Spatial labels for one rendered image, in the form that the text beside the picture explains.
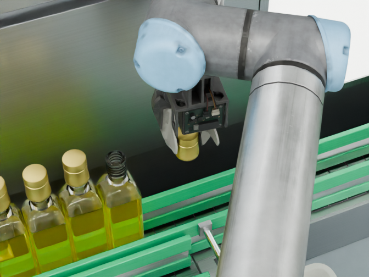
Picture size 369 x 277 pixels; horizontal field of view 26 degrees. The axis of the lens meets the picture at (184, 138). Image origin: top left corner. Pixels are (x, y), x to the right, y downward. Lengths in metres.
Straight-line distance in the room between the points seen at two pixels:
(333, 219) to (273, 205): 0.75
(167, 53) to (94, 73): 0.40
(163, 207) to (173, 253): 0.10
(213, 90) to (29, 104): 0.30
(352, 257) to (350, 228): 0.06
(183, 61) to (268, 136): 0.13
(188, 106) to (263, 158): 0.30
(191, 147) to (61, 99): 0.21
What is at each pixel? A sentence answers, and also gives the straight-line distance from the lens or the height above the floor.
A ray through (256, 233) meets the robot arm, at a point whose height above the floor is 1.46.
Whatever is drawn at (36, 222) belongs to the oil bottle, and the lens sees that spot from 1.16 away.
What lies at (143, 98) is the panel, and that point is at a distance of 1.27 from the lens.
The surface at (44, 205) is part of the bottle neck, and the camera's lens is 1.16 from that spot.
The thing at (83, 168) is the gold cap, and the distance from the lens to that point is 1.13.
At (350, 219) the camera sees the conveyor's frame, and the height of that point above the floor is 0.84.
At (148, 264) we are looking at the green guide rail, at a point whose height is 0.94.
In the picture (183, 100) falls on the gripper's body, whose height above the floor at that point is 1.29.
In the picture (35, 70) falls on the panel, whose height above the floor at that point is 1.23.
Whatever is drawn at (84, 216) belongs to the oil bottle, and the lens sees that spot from 1.19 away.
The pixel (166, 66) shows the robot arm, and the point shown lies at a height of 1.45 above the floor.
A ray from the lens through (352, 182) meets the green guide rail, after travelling 1.42.
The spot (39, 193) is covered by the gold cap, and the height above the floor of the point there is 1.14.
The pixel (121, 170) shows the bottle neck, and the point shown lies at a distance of 1.15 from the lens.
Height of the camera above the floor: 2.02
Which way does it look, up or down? 49 degrees down
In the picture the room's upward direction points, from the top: straight up
